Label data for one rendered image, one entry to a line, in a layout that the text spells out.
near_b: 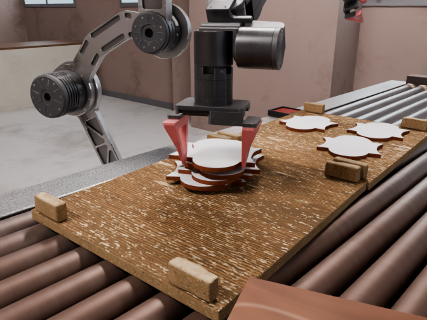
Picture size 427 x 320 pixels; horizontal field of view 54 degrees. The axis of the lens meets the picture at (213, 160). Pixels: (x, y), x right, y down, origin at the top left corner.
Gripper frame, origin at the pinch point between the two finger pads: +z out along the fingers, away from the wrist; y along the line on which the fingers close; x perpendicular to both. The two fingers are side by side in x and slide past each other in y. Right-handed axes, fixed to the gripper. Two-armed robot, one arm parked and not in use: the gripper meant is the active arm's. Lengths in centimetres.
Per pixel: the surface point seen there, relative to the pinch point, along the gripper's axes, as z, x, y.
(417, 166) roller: 6.7, 25.3, 35.3
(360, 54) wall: 10, 328, 46
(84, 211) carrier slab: 5.4, -11.6, -16.4
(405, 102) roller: 6, 90, 43
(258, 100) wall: 53, 320, -40
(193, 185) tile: 3.7, -2.4, -2.6
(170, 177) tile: 3.9, 0.4, -7.4
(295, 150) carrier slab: 4.9, 23.6, 11.3
